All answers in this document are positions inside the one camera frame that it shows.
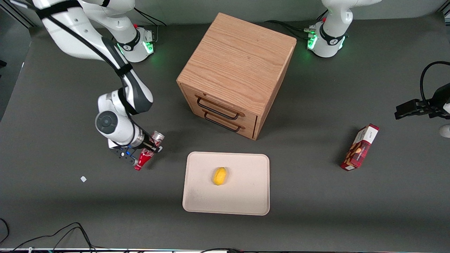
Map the red snack box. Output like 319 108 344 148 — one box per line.
340 124 380 171

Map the black cable at right base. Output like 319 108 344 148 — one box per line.
133 7 167 27

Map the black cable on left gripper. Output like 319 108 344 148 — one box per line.
420 61 450 104

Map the black lower drawer handle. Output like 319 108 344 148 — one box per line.
203 112 243 132

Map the yellow lemon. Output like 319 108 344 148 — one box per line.
213 167 228 186

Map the black upper drawer handle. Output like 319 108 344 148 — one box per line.
196 97 245 120

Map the black looped floor cable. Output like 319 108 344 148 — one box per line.
10 222 97 253

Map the wooden two-drawer cabinet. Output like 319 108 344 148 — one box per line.
176 13 297 141

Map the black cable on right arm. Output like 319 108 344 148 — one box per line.
35 5 159 150

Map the black cable at base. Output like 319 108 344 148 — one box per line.
133 7 167 27
264 20 317 41

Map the black cable at left base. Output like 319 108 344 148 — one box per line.
264 20 317 41

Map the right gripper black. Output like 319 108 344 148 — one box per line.
112 142 163 166

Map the black drawer handle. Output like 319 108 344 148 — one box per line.
203 112 243 132
196 97 245 120

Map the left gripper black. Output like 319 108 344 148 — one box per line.
394 83 450 120

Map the white rectangular tray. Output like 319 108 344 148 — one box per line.
182 151 270 216

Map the short black edge cable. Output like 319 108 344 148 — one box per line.
0 218 10 244

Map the red coca-cola bottle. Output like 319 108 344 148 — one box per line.
134 131 165 171

